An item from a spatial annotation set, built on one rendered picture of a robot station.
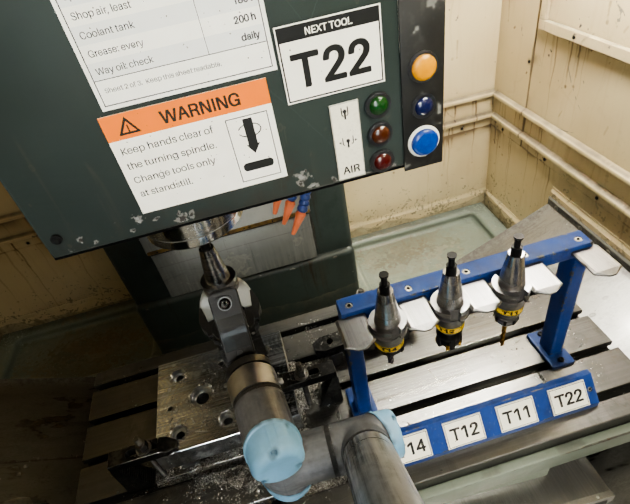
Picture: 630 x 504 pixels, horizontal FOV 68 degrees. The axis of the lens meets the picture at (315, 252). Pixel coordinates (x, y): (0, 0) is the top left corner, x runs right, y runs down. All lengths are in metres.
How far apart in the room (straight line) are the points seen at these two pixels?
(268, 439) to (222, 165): 0.35
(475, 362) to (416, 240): 0.89
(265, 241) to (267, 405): 0.75
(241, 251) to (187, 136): 0.91
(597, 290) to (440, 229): 0.73
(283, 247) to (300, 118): 0.92
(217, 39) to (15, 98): 0.18
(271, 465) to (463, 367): 0.60
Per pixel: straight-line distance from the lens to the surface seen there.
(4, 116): 0.49
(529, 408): 1.05
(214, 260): 0.80
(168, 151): 0.48
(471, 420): 1.00
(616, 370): 1.20
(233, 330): 0.73
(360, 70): 0.48
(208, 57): 0.45
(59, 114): 0.48
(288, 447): 0.64
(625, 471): 1.29
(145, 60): 0.45
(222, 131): 0.47
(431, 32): 0.49
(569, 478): 1.24
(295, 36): 0.45
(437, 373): 1.12
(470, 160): 1.95
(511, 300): 0.84
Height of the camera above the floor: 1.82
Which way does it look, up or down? 40 degrees down
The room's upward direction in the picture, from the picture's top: 12 degrees counter-clockwise
